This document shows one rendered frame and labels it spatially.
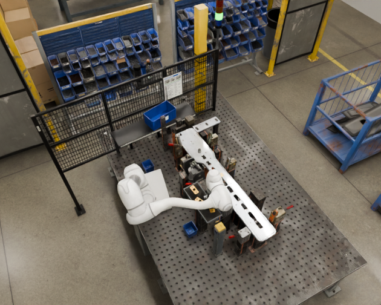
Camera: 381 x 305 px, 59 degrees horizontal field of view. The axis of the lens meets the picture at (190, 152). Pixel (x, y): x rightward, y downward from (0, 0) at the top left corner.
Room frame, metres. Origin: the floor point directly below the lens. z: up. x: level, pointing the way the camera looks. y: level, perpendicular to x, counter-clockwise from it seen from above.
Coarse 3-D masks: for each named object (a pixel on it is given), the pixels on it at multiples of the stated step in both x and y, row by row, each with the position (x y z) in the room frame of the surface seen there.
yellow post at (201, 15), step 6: (198, 6) 3.02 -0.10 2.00; (204, 6) 3.02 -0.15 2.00; (198, 12) 2.96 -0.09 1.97; (204, 12) 2.98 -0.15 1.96; (198, 18) 2.96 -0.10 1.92; (204, 18) 2.98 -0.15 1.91; (198, 24) 2.96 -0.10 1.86; (204, 24) 2.98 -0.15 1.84; (198, 30) 2.96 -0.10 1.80; (204, 30) 2.98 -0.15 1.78; (198, 36) 2.96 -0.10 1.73; (204, 36) 2.98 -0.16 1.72; (198, 42) 2.96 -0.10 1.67; (204, 42) 2.98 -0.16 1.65; (198, 48) 2.96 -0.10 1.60; (204, 48) 2.98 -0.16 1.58; (198, 60) 2.95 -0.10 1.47; (204, 60) 2.98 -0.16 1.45; (198, 66) 2.95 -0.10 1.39; (204, 66) 2.98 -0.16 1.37; (198, 72) 2.95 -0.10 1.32; (204, 72) 2.98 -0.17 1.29; (198, 78) 2.95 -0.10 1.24; (204, 78) 2.99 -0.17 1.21; (198, 84) 2.95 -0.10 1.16; (198, 90) 2.95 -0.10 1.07; (204, 102) 2.99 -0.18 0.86; (204, 108) 2.99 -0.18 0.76
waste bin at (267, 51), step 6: (270, 12) 5.39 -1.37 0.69; (276, 12) 5.43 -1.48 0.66; (270, 18) 5.38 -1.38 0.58; (276, 18) 5.42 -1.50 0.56; (270, 24) 5.06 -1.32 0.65; (276, 24) 5.00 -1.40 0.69; (270, 30) 5.07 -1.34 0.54; (270, 36) 5.06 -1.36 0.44; (264, 42) 5.17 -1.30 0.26; (270, 42) 5.06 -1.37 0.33; (264, 48) 5.15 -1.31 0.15; (270, 48) 5.05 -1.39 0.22; (264, 54) 5.13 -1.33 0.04; (270, 54) 5.05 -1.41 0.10
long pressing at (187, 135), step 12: (180, 132) 2.39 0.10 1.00; (192, 132) 2.38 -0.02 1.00; (192, 144) 2.22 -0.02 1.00; (204, 144) 2.22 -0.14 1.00; (192, 156) 2.07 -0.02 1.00; (216, 168) 1.92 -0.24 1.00; (228, 180) 1.78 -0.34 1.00; (240, 192) 1.64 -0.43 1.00; (240, 204) 1.53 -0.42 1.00; (252, 204) 1.53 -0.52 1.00; (240, 216) 1.41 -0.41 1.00; (264, 216) 1.41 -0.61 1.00; (252, 228) 1.30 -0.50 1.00; (264, 228) 1.30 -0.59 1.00; (264, 240) 1.19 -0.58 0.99
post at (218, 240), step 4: (216, 228) 1.23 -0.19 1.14; (220, 232) 1.20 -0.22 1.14; (224, 232) 1.22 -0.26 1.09; (216, 236) 1.21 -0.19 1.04; (220, 236) 1.20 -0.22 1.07; (216, 240) 1.22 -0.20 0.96; (220, 240) 1.21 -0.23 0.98; (216, 244) 1.20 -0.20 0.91; (220, 244) 1.21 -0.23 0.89; (216, 248) 1.20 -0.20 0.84; (220, 248) 1.21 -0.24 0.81; (216, 252) 1.20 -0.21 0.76; (220, 252) 1.22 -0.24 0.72; (216, 256) 1.19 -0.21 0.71
